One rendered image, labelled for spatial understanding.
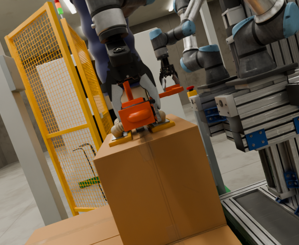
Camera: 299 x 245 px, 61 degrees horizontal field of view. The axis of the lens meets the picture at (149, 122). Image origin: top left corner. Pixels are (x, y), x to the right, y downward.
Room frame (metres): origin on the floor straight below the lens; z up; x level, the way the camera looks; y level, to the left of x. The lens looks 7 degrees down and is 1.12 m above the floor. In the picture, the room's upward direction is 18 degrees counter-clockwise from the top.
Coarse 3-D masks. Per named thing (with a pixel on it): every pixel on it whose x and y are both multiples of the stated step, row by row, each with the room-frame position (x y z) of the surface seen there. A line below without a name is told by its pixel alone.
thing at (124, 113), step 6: (144, 102) 0.59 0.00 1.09; (126, 108) 0.57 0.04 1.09; (132, 108) 0.57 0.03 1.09; (138, 108) 0.58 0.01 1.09; (144, 108) 0.58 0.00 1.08; (150, 108) 0.58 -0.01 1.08; (120, 114) 0.57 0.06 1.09; (126, 114) 0.57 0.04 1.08; (126, 120) 0.57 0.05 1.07; (144, 120) 0.58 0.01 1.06; (150, 120) 0.58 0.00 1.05; (126, 126) 0.57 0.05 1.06; (132, 126) 0.57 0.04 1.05; (138, 126) 0.58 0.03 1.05
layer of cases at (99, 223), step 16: (64, 224) 1.41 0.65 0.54; (80, 224) 1.34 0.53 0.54; (96, 224) 1.28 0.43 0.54; (112, 224) 1.22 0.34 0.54; (224, 224) 0.92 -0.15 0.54; (32, 240) 1.34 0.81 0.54; (48, 240) 1.27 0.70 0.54; (64, 240) 1.22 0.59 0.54; (80, 240) 1.16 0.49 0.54; (96, 240) 1.11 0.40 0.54; (112, 240) 1.07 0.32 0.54; (192, 240) 0.88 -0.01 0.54; (208, 240) 0.85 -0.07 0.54; (224, 240) 0.83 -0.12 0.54
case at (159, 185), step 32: (192, 128) 0.91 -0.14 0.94; (96, 160) 0.90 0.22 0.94; (128, 160) 0.90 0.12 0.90; (160, 160) 0.91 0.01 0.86; (192, 160) 0.91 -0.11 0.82; (128, 192) 0.90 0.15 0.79; (160, 192) 0.91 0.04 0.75; (192, 192) 0.91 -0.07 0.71; (128, 224) 0.90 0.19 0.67; (160, 224) 0.91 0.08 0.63; (192, 224) 0.91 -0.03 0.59
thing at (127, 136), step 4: (124, 132) 1.17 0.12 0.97; (128, 132) 1.16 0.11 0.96; (112, 136) 1.21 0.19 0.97; (124, 136) 1.07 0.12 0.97; (128, 136) 1.05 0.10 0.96; (112, 140) 1.07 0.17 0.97; (116, 140) 1.04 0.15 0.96; (120, 140) 1.04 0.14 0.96; (124, 140) 1.04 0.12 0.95; (128, 140) 1.04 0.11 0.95; (112, 144) 1.04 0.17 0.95; (116, 144) 1.04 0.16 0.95
